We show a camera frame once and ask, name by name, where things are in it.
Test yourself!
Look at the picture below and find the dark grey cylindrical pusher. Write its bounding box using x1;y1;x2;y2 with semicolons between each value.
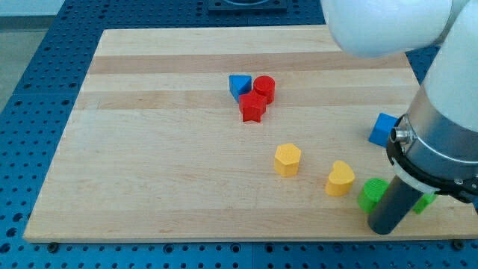
367;176;423;235

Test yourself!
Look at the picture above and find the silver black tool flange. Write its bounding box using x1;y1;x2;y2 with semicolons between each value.
386;88;477;203

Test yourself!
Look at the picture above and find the yellow hexagon block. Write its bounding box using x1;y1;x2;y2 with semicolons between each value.
274;143;302;177

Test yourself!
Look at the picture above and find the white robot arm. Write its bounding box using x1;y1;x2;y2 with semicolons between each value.
321;0;477;235

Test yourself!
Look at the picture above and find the red star block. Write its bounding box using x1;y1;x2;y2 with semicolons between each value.
239;90;267;123

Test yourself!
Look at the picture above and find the green block behind pusher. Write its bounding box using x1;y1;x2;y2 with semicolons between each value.
412;194;438;214

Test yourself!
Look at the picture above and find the green cylinder block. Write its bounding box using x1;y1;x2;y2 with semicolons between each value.
357;178;389;214

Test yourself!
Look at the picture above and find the blue cube block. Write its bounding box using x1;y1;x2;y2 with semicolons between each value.
368;113;398;148

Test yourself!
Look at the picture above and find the yellow heart block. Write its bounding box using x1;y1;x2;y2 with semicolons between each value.
325;160;356;197

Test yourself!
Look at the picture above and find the red cylinder block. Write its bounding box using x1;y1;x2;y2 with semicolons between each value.
252;75;276;104

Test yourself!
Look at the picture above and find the blue triangle block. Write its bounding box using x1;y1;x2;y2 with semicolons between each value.
229;75;252;102

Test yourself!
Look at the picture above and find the wooden board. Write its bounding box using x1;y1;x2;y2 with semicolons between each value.
22;24;478;244

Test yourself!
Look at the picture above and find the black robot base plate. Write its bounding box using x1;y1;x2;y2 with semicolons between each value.
208;0;288;13

